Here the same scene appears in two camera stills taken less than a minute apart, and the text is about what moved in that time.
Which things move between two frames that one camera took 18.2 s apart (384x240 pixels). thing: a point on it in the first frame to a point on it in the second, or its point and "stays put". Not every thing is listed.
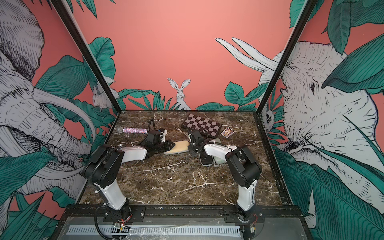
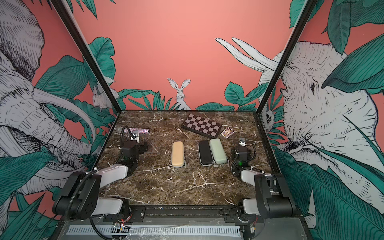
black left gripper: [166, 144] to [143, 147]
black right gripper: [190, 147] to [234, 152]
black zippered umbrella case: [206, 160] stays put
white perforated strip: [151, 230] stays put
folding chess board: [193, 122] stays put
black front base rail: [228, 213] stays put
